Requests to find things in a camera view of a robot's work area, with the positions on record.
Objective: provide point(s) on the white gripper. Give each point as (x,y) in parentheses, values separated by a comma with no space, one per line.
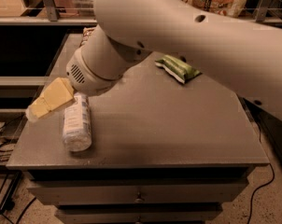
(79,74)

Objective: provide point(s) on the green chip bag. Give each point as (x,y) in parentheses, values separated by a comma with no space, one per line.
(178,69)

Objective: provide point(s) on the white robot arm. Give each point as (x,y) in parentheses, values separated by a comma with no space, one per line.
(244,56)

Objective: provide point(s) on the yellow brown chip bag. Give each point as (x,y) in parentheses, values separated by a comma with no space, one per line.
(87,32)

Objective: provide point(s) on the metal shelf rail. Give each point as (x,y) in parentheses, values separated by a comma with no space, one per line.
(62,12)

